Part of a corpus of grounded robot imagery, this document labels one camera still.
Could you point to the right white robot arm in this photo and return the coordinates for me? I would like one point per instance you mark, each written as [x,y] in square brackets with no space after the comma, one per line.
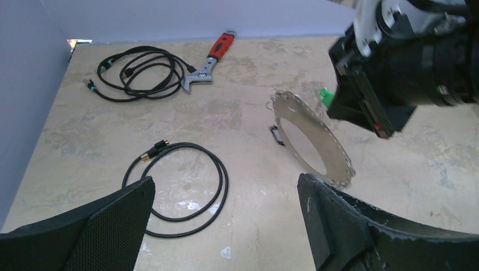
[385,69]

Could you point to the black key tag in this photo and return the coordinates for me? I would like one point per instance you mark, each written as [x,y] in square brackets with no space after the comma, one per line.
[276,135]

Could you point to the small green key tag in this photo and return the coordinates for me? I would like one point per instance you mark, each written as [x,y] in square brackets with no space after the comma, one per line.
[325,97]

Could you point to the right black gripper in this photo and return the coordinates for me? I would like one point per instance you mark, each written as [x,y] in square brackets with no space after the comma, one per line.
[359,98]

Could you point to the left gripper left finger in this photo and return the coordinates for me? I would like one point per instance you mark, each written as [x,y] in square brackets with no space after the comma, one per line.
[105,234]

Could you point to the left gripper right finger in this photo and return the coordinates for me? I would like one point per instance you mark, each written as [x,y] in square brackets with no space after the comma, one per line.
[346,233]

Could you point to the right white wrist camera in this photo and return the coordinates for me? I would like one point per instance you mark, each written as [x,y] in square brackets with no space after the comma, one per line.
[366,29]

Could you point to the red handled adjustable wrench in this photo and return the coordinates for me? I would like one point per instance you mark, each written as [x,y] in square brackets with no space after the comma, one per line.
[204,74]

